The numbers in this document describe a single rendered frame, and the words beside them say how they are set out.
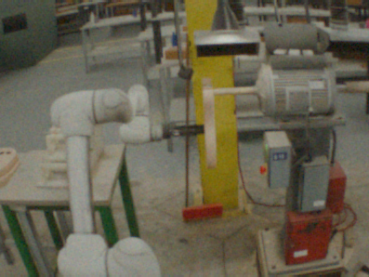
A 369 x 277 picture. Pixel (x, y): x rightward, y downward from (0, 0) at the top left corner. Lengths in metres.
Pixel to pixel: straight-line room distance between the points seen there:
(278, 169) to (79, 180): 0.82
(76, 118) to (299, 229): 1.24
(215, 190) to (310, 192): 1.30
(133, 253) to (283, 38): 1.23
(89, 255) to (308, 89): 1.19
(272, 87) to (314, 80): 0.21
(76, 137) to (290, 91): 0.94
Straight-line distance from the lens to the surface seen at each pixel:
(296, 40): 2.13
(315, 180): 2.12
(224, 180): 3.27
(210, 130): 2.03
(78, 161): 1.63
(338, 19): 2.12
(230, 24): 1.85
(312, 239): 2.31
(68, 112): 1.65
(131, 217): 2.59
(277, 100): 1.99
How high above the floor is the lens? 1.91
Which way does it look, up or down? 24 degrees down
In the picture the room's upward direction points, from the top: 6 degrees counter-clockwise
